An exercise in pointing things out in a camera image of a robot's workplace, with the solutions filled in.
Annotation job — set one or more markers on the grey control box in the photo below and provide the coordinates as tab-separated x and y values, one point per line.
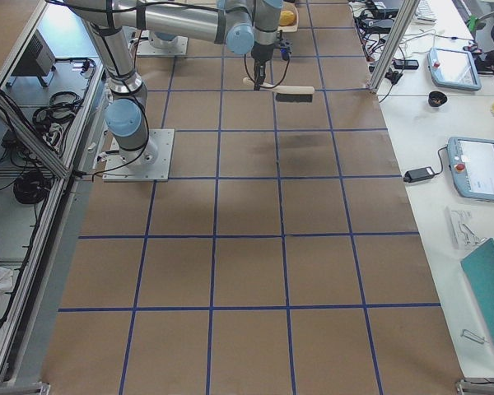
37	61

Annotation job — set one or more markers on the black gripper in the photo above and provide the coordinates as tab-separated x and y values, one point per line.
260	53

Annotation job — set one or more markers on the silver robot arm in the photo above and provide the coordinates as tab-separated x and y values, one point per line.
244	27

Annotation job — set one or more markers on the small black bowl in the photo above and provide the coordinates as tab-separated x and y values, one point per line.
436	99

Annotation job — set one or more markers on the beige hand brush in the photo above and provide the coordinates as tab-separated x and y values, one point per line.
290	94

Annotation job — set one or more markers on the beige plastic dustpan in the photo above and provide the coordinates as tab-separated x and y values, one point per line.
292	7

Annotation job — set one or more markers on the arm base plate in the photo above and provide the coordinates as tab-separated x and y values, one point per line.
158	45
146	164

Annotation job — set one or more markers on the blue teach pendant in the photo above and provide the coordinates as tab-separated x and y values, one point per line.
472	167
454	69

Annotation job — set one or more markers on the yellow bread roll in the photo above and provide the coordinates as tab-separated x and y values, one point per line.
287	18

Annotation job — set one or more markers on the lower blue teach pendant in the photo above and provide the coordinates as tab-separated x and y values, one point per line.
472	167

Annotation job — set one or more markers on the aluminium frame post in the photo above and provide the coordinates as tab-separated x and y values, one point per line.
402	21

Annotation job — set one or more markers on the black power adapter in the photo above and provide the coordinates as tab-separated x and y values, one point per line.
419	175

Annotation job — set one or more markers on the upper blue teach pendant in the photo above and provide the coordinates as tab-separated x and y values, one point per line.
454	69

